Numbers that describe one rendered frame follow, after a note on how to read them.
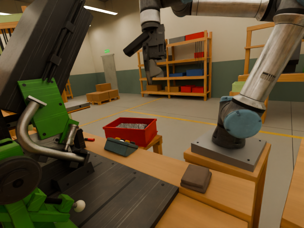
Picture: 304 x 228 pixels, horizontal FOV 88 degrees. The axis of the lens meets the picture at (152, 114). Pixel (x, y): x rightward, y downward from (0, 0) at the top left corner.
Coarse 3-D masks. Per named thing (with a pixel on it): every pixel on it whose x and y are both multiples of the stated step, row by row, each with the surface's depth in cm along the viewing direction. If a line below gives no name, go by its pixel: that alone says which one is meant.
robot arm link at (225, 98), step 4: (224, 96) 71; (228, 96) 72; (232, 96) 73; (220, 100) 73; (224, 100) 70; (228, 100) 68; (220, 104) 73; (224, 104) 69; (220, 108) 72; (220, 112) 70; (220, 116) 72; (220, 120) 74
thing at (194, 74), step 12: (192, 36) 508; (204, 36) 482; (204, 48) 492; (156, 60) 628; (168, 60) 592; (180, 60) 555; (192, 60) 523; (204, 60) 502; (168, 72) 601; (180, 72) 618; (192, 72) 543; (204, 72) 513; (156, 84) 704; (168, 84) 614; (204, 84) 524; (168, 96) 630; (204, 96) 535
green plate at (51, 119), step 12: (24, 84) 53; (36, 84) 55; (48, 84) 58; (24, 96) 52; (36, 96) 55; (48, 96) 58; (60, 96) 61; (48, 108) 57; (60, 108) 60; (36, 120) 54; (48, 120) 57; (60, 120) 60; (48, 132) 56; (60, 132) 59
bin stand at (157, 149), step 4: (156, 136) 112; (160, 136) 112; (152, 140) 107; (156, 140) 107; (160, 140) 112; (148, 144) 102; (152, 144) 104; (156, 144) 113; (160, 144) 112; (144, 148) 97; (148, 148) 101; (156, 148) 113; (160, 148) 114; (156, 152) 114; (160, 152) 114
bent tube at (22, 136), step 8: (32, 104) 51; (40, 104) 53; (24, 112) 49; (32, 112) 50; (24, 120) 49; (16, 128) 47; (24, 128) 48; (16, 136) 48; (24, 136) 48; (24, 144) 48; (32, 144) 49; (32, 152) 50; (40, 152) 51; (48, 152) 52; (56, 152) 54; (64, 152) 56; (72, 160) 58; (80, 160) 60
